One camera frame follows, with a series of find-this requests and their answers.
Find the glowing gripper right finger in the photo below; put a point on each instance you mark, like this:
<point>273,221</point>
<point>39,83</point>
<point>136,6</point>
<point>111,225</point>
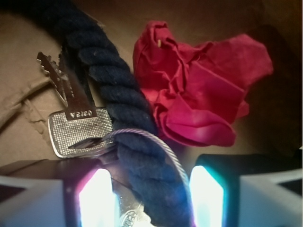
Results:
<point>246,191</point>

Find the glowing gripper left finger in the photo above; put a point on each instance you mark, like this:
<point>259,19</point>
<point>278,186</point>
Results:
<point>57,193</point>

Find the silver keys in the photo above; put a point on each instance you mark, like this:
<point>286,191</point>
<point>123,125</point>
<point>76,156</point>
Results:
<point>164,194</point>

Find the brown paper bag bin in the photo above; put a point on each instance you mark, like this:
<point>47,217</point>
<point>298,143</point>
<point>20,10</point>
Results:
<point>273,125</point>

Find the crumpled red paper ball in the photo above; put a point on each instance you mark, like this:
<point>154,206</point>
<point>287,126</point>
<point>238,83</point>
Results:
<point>196,93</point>

